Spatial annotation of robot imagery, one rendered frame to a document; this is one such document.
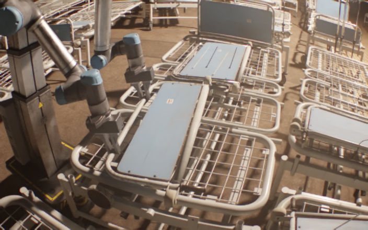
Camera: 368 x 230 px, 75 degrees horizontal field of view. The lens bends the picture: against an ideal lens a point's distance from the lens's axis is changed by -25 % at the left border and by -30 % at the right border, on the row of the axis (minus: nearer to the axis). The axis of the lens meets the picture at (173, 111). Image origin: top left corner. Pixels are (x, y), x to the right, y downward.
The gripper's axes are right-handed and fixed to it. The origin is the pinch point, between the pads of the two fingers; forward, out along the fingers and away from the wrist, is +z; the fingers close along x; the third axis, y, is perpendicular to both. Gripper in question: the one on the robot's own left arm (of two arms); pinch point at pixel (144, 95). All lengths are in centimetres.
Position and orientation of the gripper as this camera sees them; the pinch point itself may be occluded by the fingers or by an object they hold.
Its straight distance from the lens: 151.8
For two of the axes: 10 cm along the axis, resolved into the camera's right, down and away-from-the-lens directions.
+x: -9.6, 0.5, 2.9
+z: 1.9, 8.6, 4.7
